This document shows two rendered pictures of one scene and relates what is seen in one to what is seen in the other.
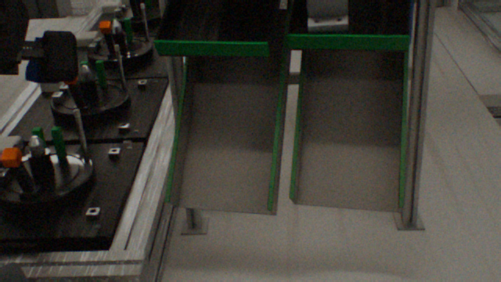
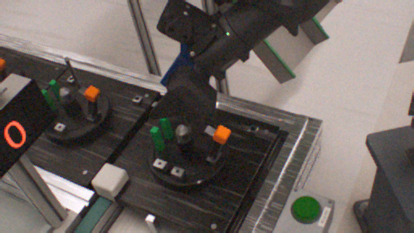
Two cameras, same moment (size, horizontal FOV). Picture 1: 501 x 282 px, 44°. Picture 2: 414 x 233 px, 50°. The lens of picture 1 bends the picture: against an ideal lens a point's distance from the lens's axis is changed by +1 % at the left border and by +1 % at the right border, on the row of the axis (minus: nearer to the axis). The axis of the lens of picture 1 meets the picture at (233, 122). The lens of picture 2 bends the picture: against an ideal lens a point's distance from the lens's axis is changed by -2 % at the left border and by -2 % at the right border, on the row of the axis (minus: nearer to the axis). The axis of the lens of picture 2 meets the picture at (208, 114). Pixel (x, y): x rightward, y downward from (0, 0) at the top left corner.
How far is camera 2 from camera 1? 0.82 m
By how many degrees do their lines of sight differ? 49
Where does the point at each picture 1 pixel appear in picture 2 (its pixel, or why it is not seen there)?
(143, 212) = (255, 109)
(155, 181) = (221, 98)
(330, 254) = not seen: hidden behind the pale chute
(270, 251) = (274, 85)
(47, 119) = (72, 150)
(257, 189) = (299, 40)
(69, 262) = (290, 154)
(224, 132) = not seen: hidden behind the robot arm
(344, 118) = not seen: outside the picture
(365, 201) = (326, 10)
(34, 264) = (280, 175)
